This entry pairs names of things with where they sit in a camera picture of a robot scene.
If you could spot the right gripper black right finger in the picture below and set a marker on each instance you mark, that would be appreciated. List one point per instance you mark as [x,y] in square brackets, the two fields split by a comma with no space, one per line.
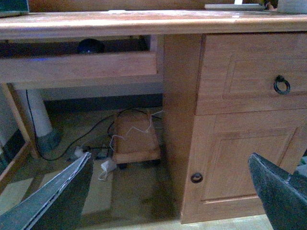
[283,195]

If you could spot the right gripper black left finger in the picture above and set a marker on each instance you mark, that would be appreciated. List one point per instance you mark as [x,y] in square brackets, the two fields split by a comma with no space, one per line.
[58,204]

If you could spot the wooden keyboard tray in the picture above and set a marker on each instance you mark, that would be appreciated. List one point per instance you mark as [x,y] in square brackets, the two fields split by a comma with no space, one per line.
[50,64]

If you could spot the dark grey computer mouse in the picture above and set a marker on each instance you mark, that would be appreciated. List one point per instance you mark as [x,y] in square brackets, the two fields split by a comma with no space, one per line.
[90,46]

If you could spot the white pipe with base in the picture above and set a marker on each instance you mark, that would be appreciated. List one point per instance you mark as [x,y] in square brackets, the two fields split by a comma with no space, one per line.
[47,137]

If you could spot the white power adapter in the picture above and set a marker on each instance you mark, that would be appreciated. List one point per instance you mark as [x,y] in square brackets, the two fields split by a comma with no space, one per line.
[107,167]

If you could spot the wooden rolling stand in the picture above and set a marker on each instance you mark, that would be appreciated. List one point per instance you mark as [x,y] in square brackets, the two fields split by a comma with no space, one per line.
[135,139]

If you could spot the wooden desk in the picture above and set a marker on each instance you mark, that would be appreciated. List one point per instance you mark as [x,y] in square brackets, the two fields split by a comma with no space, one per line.
[219,100]

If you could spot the grey laptop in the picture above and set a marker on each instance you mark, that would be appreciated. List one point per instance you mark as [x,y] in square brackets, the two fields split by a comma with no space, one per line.
[11,8]

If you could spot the black ring door handle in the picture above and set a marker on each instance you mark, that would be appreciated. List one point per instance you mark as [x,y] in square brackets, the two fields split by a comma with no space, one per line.
[196,178]

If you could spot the black ring drawer handle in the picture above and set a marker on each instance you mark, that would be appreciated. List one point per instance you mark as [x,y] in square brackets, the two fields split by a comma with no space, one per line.
[281,85]

